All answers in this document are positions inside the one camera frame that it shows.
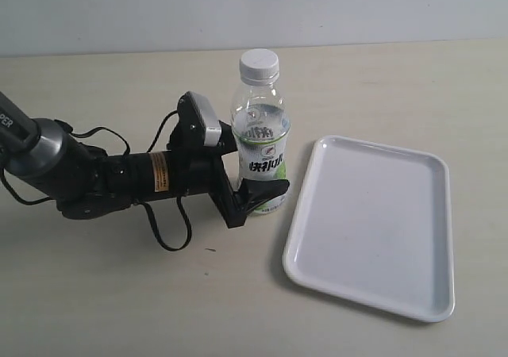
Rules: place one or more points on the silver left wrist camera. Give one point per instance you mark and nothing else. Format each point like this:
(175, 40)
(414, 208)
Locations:
(205, 126)

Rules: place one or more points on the white bottle cap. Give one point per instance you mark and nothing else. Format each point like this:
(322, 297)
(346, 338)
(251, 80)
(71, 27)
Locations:
(259, 66)

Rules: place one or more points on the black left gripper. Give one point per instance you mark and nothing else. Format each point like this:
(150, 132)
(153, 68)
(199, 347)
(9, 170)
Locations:
(185, 169)

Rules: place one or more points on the white plastic tray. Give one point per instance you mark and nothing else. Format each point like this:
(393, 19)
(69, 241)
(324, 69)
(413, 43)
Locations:
(373, 225)

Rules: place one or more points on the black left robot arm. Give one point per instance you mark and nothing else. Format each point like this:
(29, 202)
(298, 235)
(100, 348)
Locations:
(87, 183)

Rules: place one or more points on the clear plastic drink bottle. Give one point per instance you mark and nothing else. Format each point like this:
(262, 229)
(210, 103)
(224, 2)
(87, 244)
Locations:
(261, 126)

